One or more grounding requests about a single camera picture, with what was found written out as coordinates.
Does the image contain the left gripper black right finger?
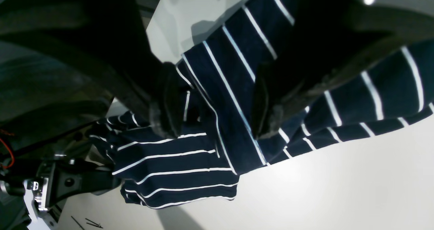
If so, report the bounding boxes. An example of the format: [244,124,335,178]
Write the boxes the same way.
[251,0,433,139]

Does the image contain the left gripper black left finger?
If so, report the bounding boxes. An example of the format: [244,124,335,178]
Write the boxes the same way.
[1,0,183,139]

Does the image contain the navy white striped T-shirt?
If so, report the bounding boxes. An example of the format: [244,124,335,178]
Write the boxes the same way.
[88,0,433,209]

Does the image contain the thin black rods on table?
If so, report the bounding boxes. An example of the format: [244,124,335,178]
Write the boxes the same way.
[70,216,104,230]

